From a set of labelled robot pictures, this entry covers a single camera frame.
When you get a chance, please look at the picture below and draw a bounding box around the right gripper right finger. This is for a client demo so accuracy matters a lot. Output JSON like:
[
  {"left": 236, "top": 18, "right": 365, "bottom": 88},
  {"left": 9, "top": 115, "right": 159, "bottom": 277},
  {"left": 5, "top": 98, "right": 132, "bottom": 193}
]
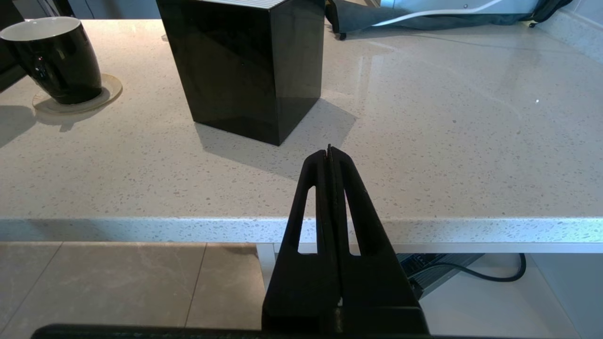
[{"left": 330, "top": 146, "right": 423, "bottom": 310}]

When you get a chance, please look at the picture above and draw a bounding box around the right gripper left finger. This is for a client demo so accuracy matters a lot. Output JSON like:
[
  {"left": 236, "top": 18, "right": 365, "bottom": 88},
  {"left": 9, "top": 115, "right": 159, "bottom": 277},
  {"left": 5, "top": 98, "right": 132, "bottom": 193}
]
[{"left": 261, "top": 150, "right": 341, "bottom": 330}]

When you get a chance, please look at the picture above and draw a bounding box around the black power strip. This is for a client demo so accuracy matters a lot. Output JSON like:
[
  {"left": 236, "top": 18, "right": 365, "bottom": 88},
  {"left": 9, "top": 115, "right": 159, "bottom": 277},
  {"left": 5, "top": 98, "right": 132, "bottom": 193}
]
[{"left": 396, "top": 253, "right": 486, "bottom": 299}]

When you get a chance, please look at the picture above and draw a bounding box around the black tissue box white lid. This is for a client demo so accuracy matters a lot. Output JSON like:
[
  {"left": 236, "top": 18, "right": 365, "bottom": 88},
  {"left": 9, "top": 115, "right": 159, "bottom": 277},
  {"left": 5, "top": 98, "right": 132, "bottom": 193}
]
[{"left": 156, "top": 0, "right": 326, "bottom": 146}]

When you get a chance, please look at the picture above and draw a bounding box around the dark gray cloth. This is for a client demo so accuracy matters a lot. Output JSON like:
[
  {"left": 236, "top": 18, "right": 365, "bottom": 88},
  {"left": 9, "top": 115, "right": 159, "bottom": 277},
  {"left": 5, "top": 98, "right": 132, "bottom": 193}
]
[{"left": 325, "top": 0, "right": 538, "bottom": 40}]

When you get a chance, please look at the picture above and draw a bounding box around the round translucent coaster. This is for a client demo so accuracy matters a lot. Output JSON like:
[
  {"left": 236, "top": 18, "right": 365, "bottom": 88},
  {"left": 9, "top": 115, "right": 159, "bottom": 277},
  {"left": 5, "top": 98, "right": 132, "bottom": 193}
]
[{"left": 32, "top": 73, "right": 123, "bottom": 114}]

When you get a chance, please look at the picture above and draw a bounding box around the black mug white inside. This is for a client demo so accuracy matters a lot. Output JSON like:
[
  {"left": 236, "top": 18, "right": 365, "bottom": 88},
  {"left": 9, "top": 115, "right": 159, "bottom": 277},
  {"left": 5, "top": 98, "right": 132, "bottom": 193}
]
[{"left": 0, "top": 16, "right": 103, "bottom": 105}]

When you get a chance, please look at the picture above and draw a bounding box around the black floor cable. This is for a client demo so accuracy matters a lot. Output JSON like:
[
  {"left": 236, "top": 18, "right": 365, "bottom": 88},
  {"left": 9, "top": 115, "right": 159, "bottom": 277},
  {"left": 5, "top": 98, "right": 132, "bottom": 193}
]
[{"left": 433, "top": 253, "right": 527, "bottom": 283}]

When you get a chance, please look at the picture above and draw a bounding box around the white power cable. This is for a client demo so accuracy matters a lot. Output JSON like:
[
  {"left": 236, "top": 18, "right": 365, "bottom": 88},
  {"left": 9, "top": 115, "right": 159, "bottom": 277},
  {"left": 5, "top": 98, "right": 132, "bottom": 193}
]
[{"left": 375, "top": 0, "right": 505, "bottom": 27}]

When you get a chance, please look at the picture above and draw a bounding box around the black power cable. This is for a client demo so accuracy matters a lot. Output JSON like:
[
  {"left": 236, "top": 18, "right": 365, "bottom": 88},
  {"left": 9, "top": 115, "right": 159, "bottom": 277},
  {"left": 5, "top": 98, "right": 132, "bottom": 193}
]
[{"left": 528, "top": 0, "right": 573, "bottom": 28}]

